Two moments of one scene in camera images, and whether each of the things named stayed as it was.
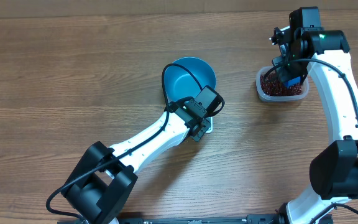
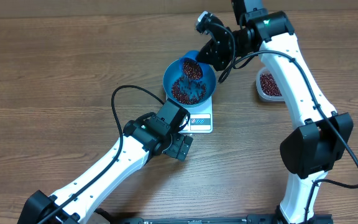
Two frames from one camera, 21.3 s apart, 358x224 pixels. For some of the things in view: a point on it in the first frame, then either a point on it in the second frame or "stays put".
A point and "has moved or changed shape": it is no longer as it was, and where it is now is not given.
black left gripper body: (206, 126) → (173, 151)
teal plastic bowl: (186, 78) stays put
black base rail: (256, 219) stays put
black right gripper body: (291, 71) → (226, 53)
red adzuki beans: (270, 86) stays put
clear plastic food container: (269, 86) stays put
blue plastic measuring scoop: (293, 81) has moved or changed shape
